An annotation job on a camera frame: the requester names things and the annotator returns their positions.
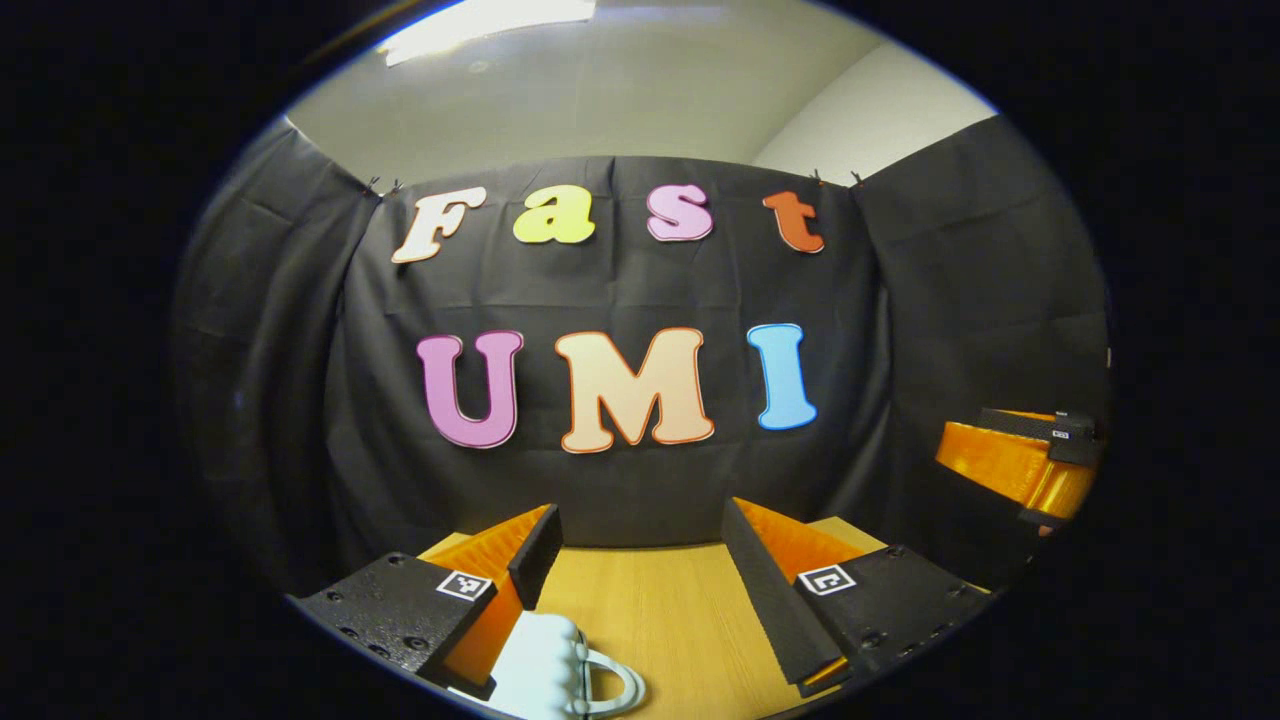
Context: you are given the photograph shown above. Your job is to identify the ceiling light panel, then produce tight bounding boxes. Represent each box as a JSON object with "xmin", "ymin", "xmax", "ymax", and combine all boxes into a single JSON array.
[{"xmin": 378, "ymin": 0, "xmax": 598, "ymax": 67}]

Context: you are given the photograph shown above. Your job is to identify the pale blue suitcase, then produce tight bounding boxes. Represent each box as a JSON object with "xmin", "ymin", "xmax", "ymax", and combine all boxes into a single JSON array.
[{"xmin": 447, "ymin": 610, "xmax": 648, "ymax": 720}]

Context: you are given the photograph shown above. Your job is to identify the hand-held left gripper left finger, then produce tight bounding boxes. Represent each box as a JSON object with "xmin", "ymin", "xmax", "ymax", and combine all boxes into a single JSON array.
[{"xmin": 288, "ymin": 503, "xmax": 563, "ymax": 701}]

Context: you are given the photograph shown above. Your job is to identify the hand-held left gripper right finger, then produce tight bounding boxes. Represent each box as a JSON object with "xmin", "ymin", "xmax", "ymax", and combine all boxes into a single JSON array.
[{"xmin": 720, "ymin": 497, "xmax": 993, "ymax": 699}]

